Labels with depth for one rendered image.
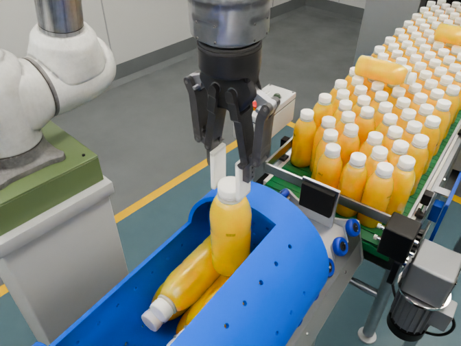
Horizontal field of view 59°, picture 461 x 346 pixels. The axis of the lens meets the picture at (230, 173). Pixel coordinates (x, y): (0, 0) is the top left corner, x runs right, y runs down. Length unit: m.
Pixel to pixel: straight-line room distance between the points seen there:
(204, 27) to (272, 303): 0.40
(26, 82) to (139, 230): 1.50
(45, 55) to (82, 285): 0.66
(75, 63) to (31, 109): 0.15
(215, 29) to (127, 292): 0.50
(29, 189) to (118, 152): 1.97
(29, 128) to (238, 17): 0.71
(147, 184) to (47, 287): 1.54
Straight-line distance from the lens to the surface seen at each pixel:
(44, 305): 1.28
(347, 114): 1.24
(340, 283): 1.06
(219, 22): 0.44
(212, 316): 0.57
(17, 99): 1.01
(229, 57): 0.46
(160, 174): 2.73
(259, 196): 0.70
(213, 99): 0.52
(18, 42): 3.47
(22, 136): 1.04
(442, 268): 1.19
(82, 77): 1.08
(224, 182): 0.61
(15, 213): 1.07
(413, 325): 1.36
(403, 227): 1.04
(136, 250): 2.28
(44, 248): 1.15
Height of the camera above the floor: 1.70
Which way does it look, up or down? 39 degrees down
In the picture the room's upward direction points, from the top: straight up
